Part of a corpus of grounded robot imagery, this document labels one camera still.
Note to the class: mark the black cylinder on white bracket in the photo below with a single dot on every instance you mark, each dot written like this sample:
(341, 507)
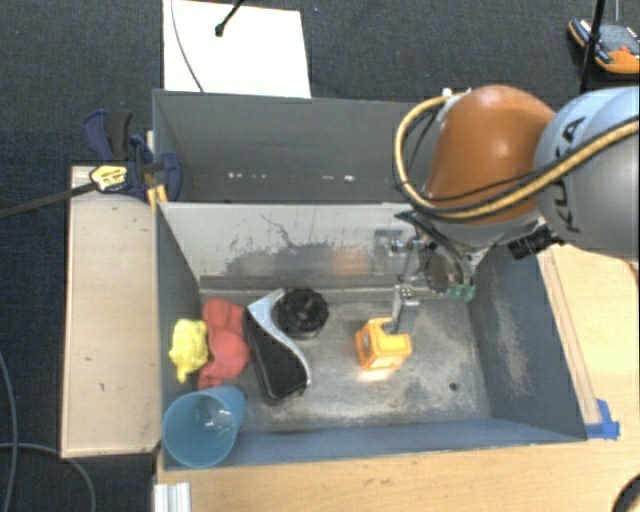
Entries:
(527, 245)

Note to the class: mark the black round knob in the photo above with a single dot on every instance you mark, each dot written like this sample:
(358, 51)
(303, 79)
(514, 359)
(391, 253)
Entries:
(303, 312)

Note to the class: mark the grey metal bin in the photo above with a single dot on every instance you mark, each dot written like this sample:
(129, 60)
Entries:
(350, 390)

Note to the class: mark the orange box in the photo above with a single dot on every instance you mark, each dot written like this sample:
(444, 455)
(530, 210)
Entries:
(382, 350)

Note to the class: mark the pale wood board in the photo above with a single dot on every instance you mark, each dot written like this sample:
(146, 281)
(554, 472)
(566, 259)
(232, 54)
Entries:
(107, 325)

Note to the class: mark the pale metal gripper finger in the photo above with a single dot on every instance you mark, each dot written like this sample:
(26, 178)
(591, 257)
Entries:
(405, 315)
(382, 250)

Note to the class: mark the blue plastic cup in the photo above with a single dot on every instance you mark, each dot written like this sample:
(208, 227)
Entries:
(200, 430)

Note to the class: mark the red cloth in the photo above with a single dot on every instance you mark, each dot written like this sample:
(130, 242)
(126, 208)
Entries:
(225, 345)

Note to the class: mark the yellow soft toy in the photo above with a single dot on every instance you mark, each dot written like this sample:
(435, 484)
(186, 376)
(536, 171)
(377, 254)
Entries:
(189, 345)

